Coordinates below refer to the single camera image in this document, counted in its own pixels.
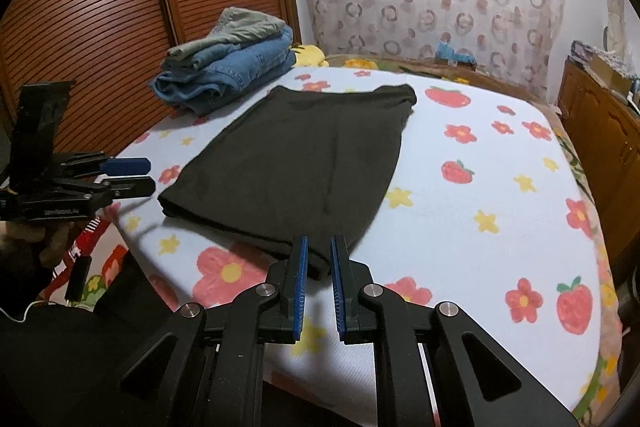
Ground blue folded jeans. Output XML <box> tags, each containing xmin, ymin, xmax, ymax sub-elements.
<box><xmin>150</xmin><ymin>27</ymin><xmax>297</xmax><ymax>116</ymax></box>

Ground white flower strawberry blanket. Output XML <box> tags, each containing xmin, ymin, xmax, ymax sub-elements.
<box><xmin>107</xmin><ymin>66</ymin><xmax>608</xmax><ymax>427</ymax></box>

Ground beige tied curtain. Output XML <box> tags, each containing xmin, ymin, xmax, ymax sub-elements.
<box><xmin>602</xmin><ymin>0</ymin><xmax>631</xmax><ymax>58</ymax></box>

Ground wooden sideboard cabinet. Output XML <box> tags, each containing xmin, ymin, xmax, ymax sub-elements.
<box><xmin>557</xmin><ymin>59</ymin><xmax>640</xmax><ymax>298</ymax></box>

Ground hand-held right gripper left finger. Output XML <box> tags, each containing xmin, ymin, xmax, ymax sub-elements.
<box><xmin>120</xmin><ymin>234</ymin><xmax>308</xmax><ymax>427</ymax></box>

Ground white cable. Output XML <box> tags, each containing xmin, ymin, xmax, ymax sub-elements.
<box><xmin>0</xmin><ymin>299</ymin><xmax>48</xmax><ymax>324</ymax></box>

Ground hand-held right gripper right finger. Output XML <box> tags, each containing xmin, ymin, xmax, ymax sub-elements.
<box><xmin>330</xmin><ymin>234</ymin><xmax>581</xmax><ymax>427</ymax></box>

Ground yellow plush toy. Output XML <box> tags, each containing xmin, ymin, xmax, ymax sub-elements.
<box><xmin>292</xmin><ymin>43</ymin><xmax>328</xmax><ymax>68</ymax></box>

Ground wooden louvred wardrobe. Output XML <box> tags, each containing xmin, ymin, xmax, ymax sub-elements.
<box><xmin>0</xmin><ymin>0</ymin><xmax>301</xmax><ymax>162</ymax></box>

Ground grey folded pants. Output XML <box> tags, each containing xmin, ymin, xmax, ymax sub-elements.
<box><xmin>166</xmin><ymin>7</ymin><xmax>287</xmax><ymax>70</ymax></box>

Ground cardboard box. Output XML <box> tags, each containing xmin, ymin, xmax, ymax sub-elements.
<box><xmin>587</xmin><ymin>54</ymin><xmax>636</xmax><ymax>95</ymax></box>

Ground person's left hand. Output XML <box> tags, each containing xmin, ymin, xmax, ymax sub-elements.
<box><xmin>0</xmin><ymin>222</ymin><xmax>77</xmax><ymax>269</ymax></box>

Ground blue toy on bed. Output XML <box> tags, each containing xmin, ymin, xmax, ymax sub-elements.
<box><xmin>436</xmin><ymin>41</ymin><xmax>476</xmax><ymax>68</ymax></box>

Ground black pants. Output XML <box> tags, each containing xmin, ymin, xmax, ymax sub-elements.
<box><xmin>157</xmin><ymin>84</ymin><xmax>418</xmax><ymax>280</ymax></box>

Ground person's black clothing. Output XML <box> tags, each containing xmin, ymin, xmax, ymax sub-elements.
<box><xmin>0</xmin><ymin>252</ymin><xmax>281</xmax><ymax>427</ymax></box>

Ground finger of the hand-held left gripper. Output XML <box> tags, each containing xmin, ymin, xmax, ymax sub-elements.
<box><xmin>60</xmin><ymin>152</ymin><xmax>152</xmax><ymax>178</ymax></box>
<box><xmin>55</xmin><ymin>176</ymin><xmax>156</xmax><ymax>208</ymax></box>

